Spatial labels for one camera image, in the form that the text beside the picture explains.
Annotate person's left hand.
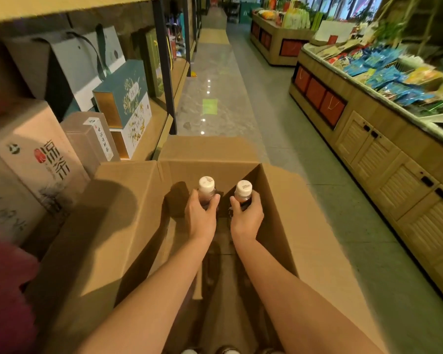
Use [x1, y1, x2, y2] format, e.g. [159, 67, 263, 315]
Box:
[185, 189, 221, 243]

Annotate white gift bag dark handles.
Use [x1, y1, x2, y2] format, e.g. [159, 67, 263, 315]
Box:
[3, 24, 126, 122]

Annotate beige calligraphy tea box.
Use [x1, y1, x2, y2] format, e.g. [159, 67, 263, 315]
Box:
[0, 99, 91, 218]

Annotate beige calligraphy carton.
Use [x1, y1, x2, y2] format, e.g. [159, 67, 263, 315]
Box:
[0, 144, 48, 247]

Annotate long wooden display counter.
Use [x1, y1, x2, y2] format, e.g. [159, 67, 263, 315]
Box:
[289, 42, 443, 310]

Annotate dark drink bottle white cap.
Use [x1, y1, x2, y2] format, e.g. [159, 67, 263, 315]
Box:
[229, 180, 253, 214]
[198, 176, 217, 210]

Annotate pile of blue snack packets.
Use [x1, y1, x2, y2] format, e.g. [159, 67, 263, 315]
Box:
[343, 46, 436, 107]

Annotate white floral gift box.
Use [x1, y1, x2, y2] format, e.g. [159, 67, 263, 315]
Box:
[110, 93, 153, 160]

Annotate teal floral gift box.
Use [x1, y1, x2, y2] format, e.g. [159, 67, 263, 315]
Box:
[92, 59, 148, 129]

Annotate pile of green vegetables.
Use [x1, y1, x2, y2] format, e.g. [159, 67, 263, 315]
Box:
[282, 7, 323, 31]

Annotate person's right hand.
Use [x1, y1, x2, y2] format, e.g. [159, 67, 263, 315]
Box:
[229, 190, 264, 244]

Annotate wooden shelf unit black posts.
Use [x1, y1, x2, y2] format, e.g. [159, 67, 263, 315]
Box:
[0, 0, 207, 162]

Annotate person's right forearm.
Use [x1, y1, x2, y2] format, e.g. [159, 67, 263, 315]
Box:
[230, 234, 385, 354]

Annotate white sign card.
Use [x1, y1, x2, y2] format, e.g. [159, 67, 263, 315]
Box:
[314, 20, 356, 44]

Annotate tall brown tea box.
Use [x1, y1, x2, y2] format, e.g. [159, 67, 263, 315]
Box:
[60, 111, 121, 178]

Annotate yellow snack packet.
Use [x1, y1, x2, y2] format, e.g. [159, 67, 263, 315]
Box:
[404, 66, 443, 85]

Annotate green upright gift box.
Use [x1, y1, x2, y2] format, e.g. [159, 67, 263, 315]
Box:
[140, 29, 173, 98]

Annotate person's left forearm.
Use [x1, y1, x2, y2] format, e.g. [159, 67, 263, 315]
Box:
[77, 232, 215, 354]

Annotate large open cardboard box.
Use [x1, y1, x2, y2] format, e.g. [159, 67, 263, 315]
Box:
[26, 135, 388, 354]

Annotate wooden produce display island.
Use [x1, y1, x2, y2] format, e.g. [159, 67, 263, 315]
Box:
[250, 11, 316, 67]

